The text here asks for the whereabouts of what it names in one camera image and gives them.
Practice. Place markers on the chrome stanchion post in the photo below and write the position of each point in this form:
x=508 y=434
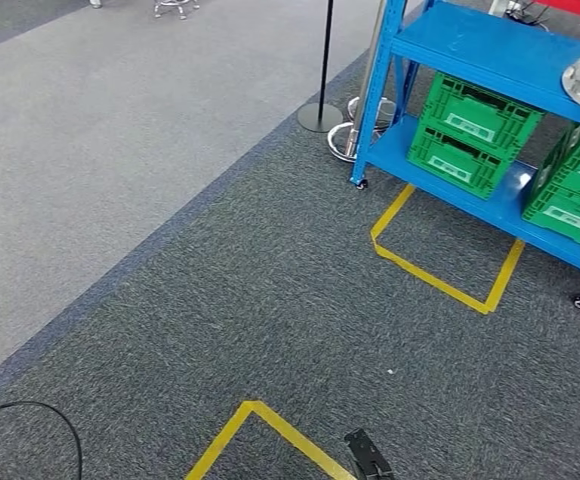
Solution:
x=370 y=66

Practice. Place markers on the chrome base stool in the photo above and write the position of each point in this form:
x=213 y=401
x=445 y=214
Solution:
x=175 y=5

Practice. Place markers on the black stanchion post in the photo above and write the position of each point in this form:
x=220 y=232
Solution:
x=320 y=118

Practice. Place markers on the blue metal shelf rack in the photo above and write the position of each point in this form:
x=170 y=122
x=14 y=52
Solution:
x=470 y=46

